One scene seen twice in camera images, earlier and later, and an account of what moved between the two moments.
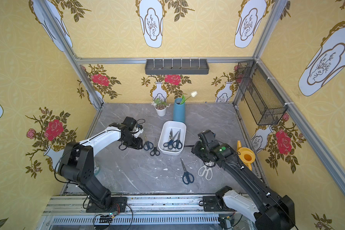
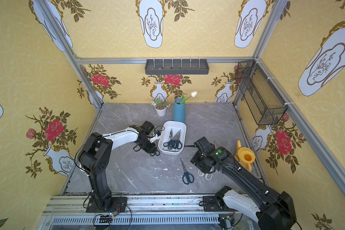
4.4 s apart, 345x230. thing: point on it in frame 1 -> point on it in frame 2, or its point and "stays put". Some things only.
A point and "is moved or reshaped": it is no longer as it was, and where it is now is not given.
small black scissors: [155, 151] stays put
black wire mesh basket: [258, 94] stays put
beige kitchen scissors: [170, 135] stays put
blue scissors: [148, 144] is moved or reshaped
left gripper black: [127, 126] -> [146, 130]
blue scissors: [178, 143] stays put
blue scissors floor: [187, 178] stays put
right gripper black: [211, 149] -> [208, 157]
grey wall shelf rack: [177, 66] stays put
